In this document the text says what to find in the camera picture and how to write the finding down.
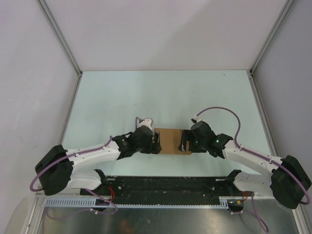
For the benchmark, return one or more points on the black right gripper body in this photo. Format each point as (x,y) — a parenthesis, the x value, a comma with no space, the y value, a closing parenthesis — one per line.
(195,146)

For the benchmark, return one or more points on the aluminium frame post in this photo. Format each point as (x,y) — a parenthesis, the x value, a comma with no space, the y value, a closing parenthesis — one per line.
(282,17)
(58,34)

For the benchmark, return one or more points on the brown cardboard box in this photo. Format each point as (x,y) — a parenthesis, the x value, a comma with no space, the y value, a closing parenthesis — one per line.
(170,140)

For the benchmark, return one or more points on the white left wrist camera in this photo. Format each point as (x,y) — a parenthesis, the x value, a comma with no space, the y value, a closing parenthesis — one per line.
(148,122)

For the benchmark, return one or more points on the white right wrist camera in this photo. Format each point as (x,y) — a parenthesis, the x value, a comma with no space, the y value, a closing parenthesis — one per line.
(197,119)

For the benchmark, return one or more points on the aluminium frame post left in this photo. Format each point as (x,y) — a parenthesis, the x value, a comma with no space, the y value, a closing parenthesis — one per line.
(58,34)

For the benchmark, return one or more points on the grey slotted cable duct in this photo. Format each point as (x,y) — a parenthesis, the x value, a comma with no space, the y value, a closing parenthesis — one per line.
(94,202)

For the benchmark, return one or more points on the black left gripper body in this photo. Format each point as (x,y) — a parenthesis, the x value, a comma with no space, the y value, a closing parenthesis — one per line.
(149,147)

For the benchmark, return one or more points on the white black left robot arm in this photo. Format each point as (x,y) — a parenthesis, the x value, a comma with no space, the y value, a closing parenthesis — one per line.
(77,169)

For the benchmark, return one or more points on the aluminium frame post right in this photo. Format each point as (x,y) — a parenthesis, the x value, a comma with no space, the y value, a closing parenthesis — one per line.
(282,17)

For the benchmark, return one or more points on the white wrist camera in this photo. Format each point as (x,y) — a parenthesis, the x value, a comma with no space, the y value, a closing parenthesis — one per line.
(197,119)
(148,122)

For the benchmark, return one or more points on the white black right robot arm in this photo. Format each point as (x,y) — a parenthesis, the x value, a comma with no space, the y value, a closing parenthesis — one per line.
(282,178)

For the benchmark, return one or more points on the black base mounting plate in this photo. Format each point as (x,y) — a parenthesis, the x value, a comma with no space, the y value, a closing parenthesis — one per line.
(124,185)

